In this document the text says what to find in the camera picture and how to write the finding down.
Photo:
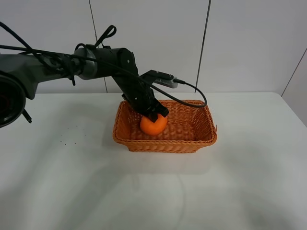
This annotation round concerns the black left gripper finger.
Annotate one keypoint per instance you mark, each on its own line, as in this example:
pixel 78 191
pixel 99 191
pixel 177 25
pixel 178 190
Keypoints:
pixel 160 109

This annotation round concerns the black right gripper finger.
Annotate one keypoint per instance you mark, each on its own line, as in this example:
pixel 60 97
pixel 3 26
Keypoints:
pixel 153 116

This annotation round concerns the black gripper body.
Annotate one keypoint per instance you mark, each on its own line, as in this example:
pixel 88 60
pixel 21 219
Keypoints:
pixel 136 93

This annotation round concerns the orange with knobbed top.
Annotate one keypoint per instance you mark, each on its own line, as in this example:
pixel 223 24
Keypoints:
pixel 153 128

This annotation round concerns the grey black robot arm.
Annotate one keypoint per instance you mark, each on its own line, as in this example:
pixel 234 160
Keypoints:
pixel 20 75

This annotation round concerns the orange woven basket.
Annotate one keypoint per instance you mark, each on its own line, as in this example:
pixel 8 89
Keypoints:
pixel 188 129

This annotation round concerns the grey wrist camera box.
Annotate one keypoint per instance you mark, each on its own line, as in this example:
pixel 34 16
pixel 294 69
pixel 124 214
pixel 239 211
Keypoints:
pixel 161 78

